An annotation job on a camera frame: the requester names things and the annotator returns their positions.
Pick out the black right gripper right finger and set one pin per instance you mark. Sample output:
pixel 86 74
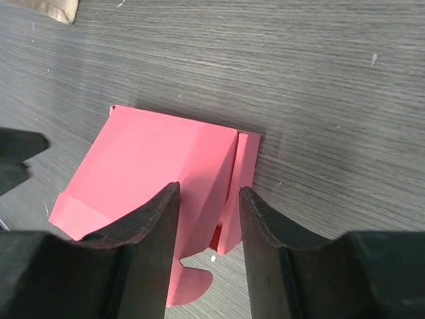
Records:
pixel 293 272

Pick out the beige canvas tote bag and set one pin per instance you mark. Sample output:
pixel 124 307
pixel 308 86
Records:
pixel 63 11

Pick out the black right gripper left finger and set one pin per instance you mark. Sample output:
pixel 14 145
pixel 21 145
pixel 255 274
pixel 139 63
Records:
pixel 122 270

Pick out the pink paper box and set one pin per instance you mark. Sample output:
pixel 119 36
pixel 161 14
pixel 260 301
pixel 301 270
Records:
pixel 135 155

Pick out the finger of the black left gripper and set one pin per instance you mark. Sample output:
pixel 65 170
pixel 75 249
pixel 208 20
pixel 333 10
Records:
pixel 12 175
pixel 21 145

